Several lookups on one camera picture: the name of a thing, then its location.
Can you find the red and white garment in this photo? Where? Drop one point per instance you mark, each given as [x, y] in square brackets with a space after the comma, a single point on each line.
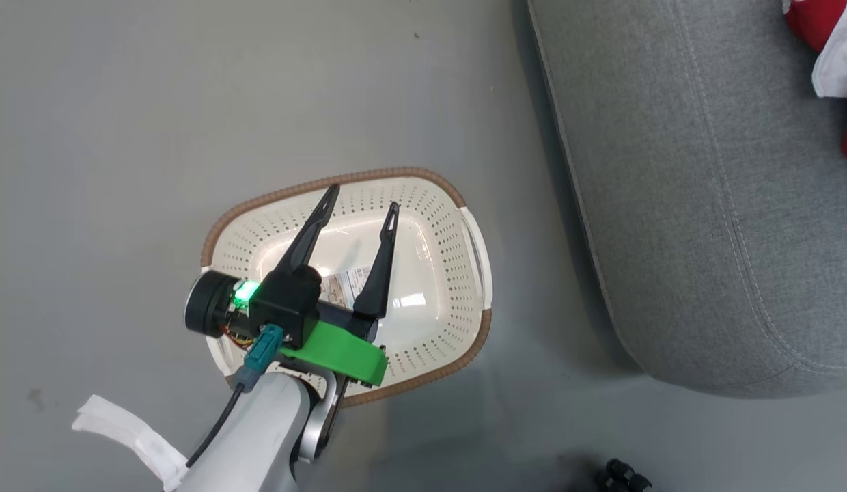
[816, 20]

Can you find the black ribbed wheel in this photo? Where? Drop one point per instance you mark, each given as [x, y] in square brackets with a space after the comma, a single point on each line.
[621, 477]

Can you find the paper label sticker in basket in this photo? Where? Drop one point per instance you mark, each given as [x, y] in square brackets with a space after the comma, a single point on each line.
[345, 283]

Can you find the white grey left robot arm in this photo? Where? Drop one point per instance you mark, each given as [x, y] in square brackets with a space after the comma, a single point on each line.
[259, 437]

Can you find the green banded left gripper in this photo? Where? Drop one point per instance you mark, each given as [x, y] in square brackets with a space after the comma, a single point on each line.
[341, 352]

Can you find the white perforated laundry basket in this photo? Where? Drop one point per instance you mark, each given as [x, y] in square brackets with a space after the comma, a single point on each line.
[437, 225]

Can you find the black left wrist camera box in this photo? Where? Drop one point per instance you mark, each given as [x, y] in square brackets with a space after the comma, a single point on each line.
[287, 301]

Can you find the grey fabric sofa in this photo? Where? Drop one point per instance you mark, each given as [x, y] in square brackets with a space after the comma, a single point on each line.
[703, 205]

